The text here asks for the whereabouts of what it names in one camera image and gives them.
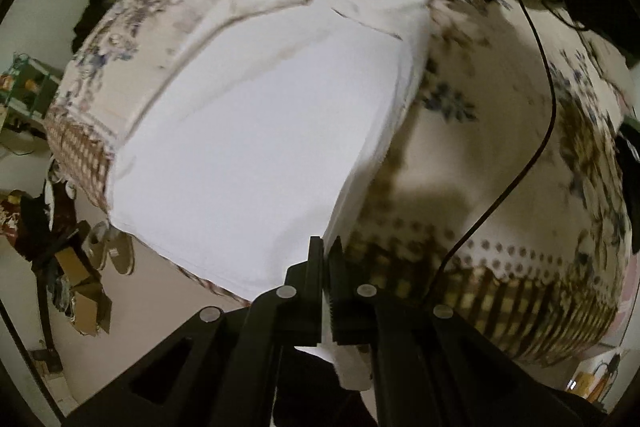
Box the white t-shirt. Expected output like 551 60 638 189
105 0 437 390

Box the black cable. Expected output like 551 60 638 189
429 0 560 303

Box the red bag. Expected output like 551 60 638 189
0 190 30 247

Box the floral bed cover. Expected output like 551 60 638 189
46 0 631 365

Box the brown slipper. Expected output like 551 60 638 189
82 221 134 275

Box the teal storage rack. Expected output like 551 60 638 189
1 53 63 134

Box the black clothes pile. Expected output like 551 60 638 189
72 0 117 53

